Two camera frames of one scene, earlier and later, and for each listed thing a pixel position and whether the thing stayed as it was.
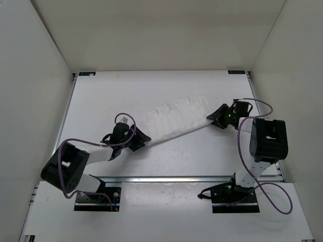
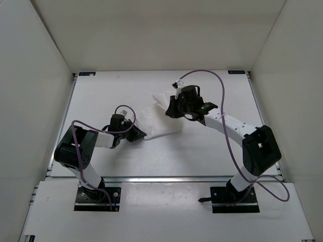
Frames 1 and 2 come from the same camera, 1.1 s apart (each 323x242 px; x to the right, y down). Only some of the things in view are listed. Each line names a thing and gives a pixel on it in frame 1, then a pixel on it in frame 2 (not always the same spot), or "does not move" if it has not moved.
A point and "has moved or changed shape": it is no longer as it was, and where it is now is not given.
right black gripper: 217,116 -> 172,112
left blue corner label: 87,73 does not move
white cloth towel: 167,121 has moved or changed shape
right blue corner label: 236,72 does not move
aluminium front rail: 165,178 does not move
